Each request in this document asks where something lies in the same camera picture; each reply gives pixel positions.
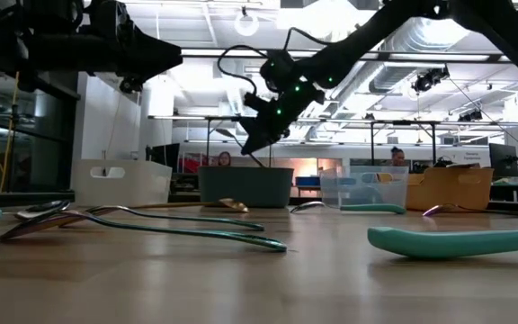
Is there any iridescent rainbow metal spoon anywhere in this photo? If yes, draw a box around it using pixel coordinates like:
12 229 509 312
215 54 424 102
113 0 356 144
0 210 288 253
423 202 518 222
58 204 265 232

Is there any gold metal spoon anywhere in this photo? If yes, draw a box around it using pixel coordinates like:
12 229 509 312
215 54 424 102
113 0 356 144
130 197 250 214
216 128 267 168

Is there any black metal table frame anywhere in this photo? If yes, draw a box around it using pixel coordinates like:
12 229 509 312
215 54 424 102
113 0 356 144
0 188 518 215

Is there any long ceiling light bar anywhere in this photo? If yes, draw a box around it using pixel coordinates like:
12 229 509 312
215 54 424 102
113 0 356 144
180 48 512 63

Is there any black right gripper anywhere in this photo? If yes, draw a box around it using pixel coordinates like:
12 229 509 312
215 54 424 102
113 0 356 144
239 67 326 156

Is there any black tripod stand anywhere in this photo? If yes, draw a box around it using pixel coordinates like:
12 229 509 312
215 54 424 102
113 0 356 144
9 102 21 193

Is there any white wall sign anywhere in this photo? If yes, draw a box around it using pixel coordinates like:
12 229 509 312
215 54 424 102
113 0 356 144
436 147 489 170

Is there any white hanging ring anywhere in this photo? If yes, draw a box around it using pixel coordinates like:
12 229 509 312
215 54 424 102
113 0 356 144
233 11 260 38

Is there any clear plastic bin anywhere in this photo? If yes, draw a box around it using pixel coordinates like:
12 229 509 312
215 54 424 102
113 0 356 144
319 165 411 211

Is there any white plastic bin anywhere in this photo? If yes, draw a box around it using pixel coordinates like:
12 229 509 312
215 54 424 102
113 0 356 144
72 158 174 207

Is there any dark teal plastic bin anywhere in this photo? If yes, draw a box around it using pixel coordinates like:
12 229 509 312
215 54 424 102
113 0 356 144
196 166 295 209

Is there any blue storage bin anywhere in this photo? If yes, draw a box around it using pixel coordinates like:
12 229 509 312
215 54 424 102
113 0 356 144
294 175 322 188

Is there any person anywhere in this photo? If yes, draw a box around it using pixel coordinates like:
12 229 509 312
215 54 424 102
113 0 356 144
388 146 409 168
215 150 234 168

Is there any silver ventilation duct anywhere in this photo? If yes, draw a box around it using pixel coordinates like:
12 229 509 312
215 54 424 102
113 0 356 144
366 17 471 94

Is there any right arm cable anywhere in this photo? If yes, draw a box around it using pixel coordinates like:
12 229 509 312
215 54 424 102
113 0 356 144
216 26 332 98

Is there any black background rig frame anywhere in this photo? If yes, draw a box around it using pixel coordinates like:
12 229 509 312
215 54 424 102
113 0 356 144
204 114 274 168
370 119 440 168

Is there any black computer monitor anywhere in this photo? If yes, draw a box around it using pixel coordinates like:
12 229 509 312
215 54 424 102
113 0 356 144
488 142 518 180
145 142 182 175

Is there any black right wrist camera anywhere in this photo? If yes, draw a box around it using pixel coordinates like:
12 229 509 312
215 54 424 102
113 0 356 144
259 49 297 95

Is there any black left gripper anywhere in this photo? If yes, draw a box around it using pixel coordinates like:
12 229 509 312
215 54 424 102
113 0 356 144
78 0 183 86

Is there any yellow plastic bin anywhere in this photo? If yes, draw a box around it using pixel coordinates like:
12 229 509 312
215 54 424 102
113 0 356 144
405 166 495 212

